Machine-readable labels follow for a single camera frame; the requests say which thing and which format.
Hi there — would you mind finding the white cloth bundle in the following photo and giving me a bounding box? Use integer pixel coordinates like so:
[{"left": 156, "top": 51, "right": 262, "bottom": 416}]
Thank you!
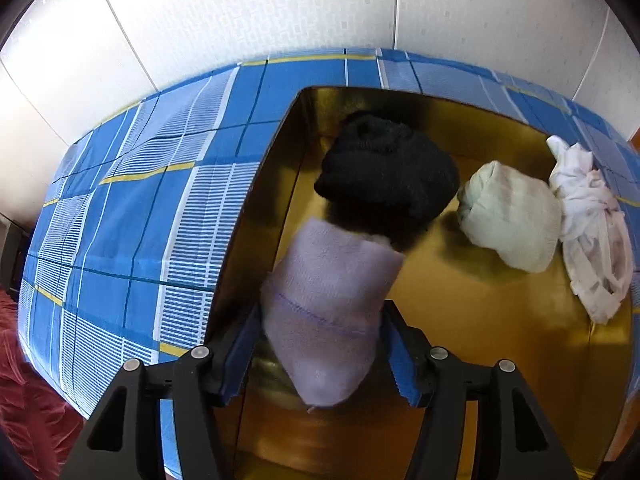
[{"left": 546, "top": 135, "right": 630, "bottom": 325}]

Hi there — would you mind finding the blue plaid blanket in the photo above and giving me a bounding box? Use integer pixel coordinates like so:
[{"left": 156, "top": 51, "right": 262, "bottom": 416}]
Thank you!
[{"left": 17, "top": 47, "right": 628, "bottom": 480}]

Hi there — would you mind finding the purple cloth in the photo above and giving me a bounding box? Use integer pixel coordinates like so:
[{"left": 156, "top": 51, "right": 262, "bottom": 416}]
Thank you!
[{"left": 260, "top": 217, "right": 406, "bottom": 408}]

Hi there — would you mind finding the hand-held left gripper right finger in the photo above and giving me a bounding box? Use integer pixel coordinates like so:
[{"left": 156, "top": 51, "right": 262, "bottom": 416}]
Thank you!
[{"left": 381, "top": 300, "right": 583, "bottom": 480}]

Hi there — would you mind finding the red quilt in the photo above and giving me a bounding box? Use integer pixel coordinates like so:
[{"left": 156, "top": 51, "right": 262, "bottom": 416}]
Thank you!
[{"left": 0, "top": 285, "right": 86, "bottom": 480}]

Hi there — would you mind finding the light green cloth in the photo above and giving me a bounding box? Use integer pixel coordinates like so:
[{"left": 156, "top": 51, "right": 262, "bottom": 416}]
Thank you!
[{"left": 457, "top": 160, "right": 563, "bottom": 274}]

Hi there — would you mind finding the gold tray box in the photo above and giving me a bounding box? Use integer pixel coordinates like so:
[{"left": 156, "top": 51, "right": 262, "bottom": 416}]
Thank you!
[{"left": 207, "top": 86, "right": 636, "bottom": 480}]

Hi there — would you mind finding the black cloth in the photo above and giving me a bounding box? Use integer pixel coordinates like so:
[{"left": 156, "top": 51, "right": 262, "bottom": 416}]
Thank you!
[{"left": 313, "top": 110, "right": 461, "bottom": 233}]

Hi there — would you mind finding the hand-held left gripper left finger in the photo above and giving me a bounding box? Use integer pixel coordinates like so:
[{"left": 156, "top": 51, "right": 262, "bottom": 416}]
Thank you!
[{"left": 62, "top": 305, "right": 263, "bottom": 480}]

